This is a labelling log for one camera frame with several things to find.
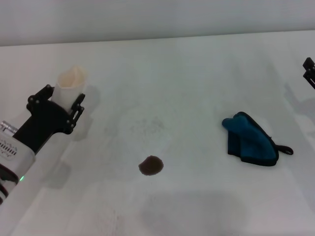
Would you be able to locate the blue rag with black trim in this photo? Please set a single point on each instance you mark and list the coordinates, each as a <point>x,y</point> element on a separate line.
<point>248,140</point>

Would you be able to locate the white plastic cup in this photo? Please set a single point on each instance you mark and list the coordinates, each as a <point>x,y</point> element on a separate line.
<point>71,91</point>

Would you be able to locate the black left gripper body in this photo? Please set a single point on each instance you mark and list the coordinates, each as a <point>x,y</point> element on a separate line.
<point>41,123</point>

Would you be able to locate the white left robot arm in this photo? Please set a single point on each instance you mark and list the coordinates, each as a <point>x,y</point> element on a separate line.
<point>14,157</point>

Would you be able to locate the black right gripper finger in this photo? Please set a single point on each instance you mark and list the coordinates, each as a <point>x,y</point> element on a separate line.
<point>311,78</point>
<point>310,65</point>

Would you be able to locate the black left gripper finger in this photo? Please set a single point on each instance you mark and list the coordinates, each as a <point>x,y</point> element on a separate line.
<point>76,110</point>
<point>39,97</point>

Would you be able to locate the black water stain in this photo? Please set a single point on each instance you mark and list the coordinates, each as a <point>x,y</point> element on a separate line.
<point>151,166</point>

